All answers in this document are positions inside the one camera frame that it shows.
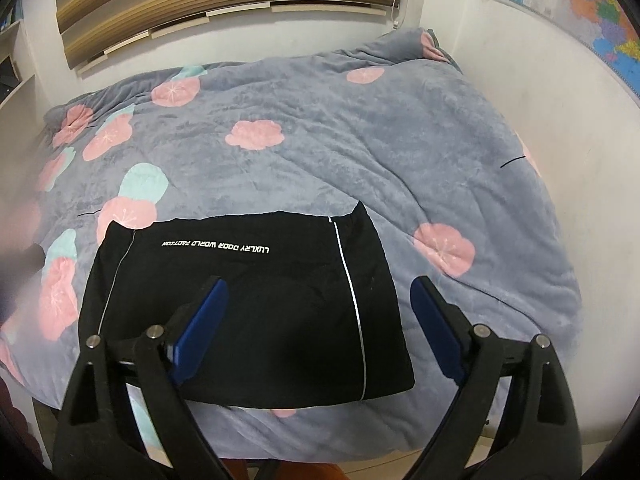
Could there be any black jacket with reflective stripes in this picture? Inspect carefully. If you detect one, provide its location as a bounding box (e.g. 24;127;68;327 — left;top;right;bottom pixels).
77;200;417;408

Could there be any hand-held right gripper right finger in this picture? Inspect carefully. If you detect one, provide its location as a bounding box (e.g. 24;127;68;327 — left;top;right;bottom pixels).
409;275;583;480

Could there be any colourful wall map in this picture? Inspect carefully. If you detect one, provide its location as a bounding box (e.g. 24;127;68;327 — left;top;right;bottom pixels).
486;0;640;100

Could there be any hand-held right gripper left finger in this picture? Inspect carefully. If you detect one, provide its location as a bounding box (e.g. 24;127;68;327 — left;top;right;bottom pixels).
52;276;230;480

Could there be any grey floral blanket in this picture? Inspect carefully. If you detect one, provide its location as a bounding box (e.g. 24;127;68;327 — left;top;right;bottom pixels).
0;27;587;463

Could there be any white wall shelf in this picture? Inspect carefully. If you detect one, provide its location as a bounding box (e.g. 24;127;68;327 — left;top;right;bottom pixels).
0;2;40;111

